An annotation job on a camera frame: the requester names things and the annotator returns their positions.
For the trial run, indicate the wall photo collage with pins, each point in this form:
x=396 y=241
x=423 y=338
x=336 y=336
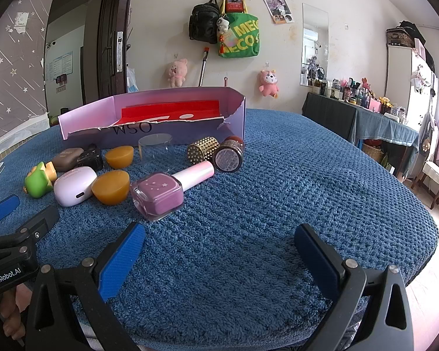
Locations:
x=278 y=11

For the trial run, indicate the pink rabbit plush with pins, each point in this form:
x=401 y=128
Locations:
x=176 y=73

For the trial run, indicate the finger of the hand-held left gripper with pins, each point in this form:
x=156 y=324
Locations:
x=2 y=208
x=40 y=223

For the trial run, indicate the clear plastic bag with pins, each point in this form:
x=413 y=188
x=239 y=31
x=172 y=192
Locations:
x=131 y=82

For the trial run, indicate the white cushioned stool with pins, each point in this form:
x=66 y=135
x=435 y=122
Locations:
x=437 y=173

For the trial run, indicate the row of cosmetics bottles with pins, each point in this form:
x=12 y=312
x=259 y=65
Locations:
x=351 y=93

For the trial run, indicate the gold studded cylinder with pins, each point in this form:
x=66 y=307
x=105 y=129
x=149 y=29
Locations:
x=201 y=150

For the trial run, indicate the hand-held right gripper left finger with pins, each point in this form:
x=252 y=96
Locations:
x=122 y=259

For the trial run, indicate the person's left hand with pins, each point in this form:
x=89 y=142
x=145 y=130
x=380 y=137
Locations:
x=11 y=316

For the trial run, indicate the pale lilac earbud case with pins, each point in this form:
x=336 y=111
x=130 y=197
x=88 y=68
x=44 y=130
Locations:
x=71 y=188

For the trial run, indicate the patterned brown suitcase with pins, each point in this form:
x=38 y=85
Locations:
x=398 y=36

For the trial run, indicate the wall mirror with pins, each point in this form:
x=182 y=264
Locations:
x=314 y=44

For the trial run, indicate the glitter nail polish bottle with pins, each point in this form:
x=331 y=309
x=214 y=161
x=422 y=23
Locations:
x=226 y=159

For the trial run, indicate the green toy figure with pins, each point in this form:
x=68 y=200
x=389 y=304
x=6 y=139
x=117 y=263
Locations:
x=36 y=182

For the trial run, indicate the green tote bag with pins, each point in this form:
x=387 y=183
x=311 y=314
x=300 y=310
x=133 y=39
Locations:
x=241 y=36

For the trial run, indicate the blue knitted blanket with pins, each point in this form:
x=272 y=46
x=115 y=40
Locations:
x=259 y=190

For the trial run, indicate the orange half sphere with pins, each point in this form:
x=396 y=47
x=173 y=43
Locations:
x=109 y=188
x=120 y=157

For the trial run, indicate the large pink nail polish bottle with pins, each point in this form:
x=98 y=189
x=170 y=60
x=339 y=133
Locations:
x=157 y=195

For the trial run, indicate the clear plastic cup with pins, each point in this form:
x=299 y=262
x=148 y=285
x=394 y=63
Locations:
x=155 y=153

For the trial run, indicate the purple cardboard box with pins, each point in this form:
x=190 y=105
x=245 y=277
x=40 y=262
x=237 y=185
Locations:
x=84 y=135

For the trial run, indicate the white wardrobe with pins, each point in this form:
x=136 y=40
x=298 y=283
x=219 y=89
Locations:
x=398 y=76

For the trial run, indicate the cloth-covered dressing table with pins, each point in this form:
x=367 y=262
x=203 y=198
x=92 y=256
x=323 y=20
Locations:
x=329 y=113

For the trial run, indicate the pink fox plush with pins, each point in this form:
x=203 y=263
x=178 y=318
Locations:
x=267 y=84

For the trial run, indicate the black backpack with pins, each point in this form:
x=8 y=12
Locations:
x=205 y=22

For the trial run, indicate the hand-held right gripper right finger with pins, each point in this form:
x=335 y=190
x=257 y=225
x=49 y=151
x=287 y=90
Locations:
x=316 y=259

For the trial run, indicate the dark brown door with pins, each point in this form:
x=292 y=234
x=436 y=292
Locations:
x=109 y=25

